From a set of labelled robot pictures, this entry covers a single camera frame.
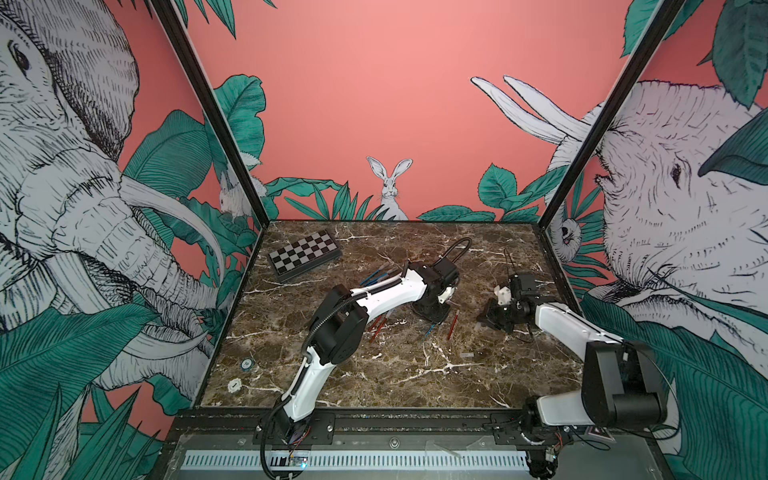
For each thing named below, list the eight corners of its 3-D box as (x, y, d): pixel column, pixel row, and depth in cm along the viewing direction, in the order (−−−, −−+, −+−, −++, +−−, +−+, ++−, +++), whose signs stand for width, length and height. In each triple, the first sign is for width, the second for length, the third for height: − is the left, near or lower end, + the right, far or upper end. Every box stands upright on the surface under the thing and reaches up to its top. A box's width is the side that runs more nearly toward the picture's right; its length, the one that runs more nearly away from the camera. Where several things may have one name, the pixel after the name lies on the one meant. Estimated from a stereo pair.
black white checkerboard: (280, 284, 104) (277, 278, 100) (269, 261, 110) (265, 253, 107) (342, 255, 112) (341, 248, 109) (328, 235, 119) (326, 228, 116)
